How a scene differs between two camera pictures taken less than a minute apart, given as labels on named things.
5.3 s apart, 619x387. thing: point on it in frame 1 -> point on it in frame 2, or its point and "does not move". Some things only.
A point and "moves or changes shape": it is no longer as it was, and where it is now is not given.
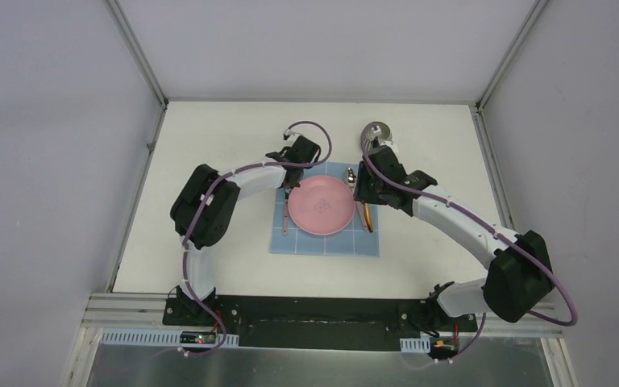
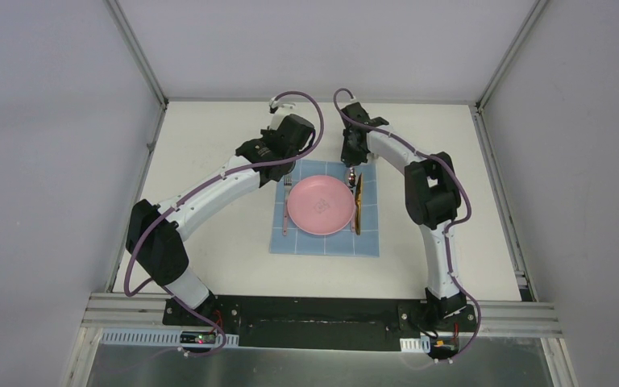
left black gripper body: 293,177 -> 276,170
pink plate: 322,205 does not move
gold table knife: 368,217 -> 358,205
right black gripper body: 369,189 -> 352,154
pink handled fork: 285,215 does not move
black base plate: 318,323 does not move
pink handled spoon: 350,180 moves or changes shape
